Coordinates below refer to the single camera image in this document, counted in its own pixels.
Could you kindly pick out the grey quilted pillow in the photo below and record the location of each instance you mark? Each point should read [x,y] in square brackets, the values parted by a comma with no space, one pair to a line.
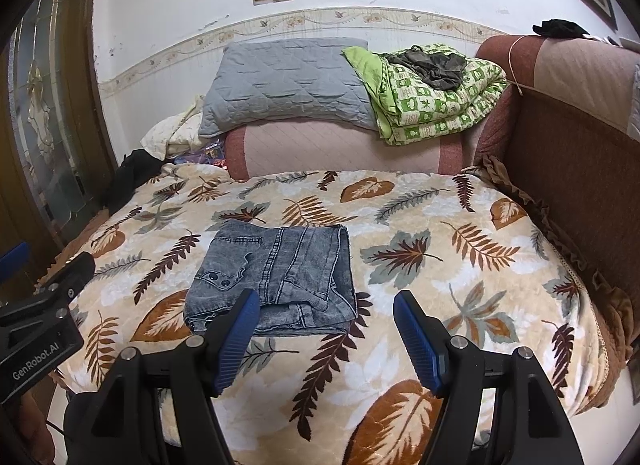
[280,85]

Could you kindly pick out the purple shiny wrapper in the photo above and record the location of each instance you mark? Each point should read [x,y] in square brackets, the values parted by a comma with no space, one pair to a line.
[205,155]

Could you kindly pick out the grey denim pants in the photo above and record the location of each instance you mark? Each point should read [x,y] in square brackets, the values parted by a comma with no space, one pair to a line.
[280,265]

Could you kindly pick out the cream crumpled cloth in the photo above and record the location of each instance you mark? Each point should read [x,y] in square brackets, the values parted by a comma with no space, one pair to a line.
[170,135]

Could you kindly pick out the brown ruffled cloth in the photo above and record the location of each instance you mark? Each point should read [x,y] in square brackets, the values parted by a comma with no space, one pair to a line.
[605,295]

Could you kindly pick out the wooden door with patterned glass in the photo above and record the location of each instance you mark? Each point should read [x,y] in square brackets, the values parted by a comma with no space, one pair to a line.
[45,120]

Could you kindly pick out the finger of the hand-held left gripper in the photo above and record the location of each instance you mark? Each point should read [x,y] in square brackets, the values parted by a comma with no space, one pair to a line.
[12,256]
[70,275]

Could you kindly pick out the dark olive garment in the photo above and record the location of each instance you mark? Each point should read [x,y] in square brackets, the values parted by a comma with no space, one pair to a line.
[435,67]

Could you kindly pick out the green patterned quilt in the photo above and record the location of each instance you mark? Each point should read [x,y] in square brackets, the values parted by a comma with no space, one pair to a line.
[430,110]

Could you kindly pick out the black crumpled cloth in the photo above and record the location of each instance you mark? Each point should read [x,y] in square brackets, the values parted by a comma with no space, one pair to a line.
[132,175]

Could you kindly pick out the small black cloth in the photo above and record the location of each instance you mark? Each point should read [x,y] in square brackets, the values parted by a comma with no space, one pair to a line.
[560,28]

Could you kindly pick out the brown padded sofa backrest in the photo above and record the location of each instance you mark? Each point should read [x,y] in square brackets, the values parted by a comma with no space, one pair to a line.
[575,145]

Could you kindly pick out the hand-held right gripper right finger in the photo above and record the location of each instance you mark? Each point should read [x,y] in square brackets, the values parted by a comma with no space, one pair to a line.
[417,340]

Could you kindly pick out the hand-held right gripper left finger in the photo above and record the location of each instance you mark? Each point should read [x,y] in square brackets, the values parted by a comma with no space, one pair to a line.
[235,340]

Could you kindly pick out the leaf-printed cream blanket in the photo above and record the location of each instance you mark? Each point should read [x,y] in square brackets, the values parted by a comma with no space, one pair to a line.
[400,210]

